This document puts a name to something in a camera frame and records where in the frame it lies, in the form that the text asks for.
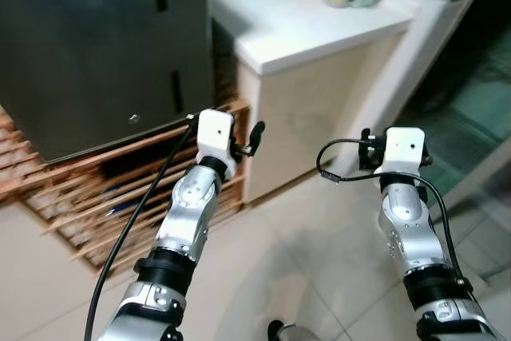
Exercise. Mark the beige kitchen cabinet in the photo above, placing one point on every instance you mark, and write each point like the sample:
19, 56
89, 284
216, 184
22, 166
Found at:
319, 109

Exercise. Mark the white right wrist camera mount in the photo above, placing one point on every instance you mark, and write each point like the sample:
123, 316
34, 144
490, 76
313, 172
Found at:
399, 149

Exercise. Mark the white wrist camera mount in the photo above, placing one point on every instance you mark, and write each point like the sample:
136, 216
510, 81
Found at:
399, 149
215, 137

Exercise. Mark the wooden wine rack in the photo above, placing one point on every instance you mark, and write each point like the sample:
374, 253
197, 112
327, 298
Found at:
72, 185

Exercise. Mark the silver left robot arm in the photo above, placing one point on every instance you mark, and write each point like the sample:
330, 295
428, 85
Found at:
188, 213

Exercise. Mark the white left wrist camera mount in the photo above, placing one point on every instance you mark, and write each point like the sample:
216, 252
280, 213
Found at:
215, 137

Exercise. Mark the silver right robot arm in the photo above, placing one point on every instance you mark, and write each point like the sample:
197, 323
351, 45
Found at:
407, 229

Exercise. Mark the white framed glass door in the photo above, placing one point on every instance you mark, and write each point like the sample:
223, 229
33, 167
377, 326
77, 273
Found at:
431, 53

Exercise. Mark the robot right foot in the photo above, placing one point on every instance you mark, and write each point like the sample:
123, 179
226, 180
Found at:
291, 331

